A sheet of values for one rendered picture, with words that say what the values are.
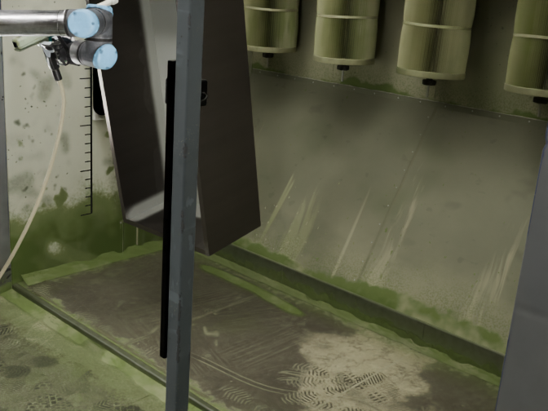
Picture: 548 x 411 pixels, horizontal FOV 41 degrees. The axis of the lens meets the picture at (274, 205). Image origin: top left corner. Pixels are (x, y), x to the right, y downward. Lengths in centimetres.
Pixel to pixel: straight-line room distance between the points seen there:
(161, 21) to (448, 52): 134
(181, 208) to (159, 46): 176
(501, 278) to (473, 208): 38
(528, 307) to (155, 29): 236
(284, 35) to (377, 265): 144
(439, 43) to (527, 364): 202
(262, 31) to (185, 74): 243
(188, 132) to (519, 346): 95
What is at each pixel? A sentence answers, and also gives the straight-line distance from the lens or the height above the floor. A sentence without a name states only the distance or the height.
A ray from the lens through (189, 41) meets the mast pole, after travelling 181.
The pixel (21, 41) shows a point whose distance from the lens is 286.
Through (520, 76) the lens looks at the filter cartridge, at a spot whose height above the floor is 133.
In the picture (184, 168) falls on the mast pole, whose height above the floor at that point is 117.
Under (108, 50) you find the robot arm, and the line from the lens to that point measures 266.
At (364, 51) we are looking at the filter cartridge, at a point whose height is 133.
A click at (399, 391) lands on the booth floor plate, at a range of 318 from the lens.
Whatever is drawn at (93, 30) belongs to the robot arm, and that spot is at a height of 145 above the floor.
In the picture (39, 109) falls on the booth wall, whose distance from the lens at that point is 386.
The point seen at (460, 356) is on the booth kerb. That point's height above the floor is 8.
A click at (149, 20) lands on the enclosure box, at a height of 143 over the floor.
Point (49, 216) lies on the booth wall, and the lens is 403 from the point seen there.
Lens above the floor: 164
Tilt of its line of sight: 17 degrees down
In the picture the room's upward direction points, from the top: 4 degrees clockwise
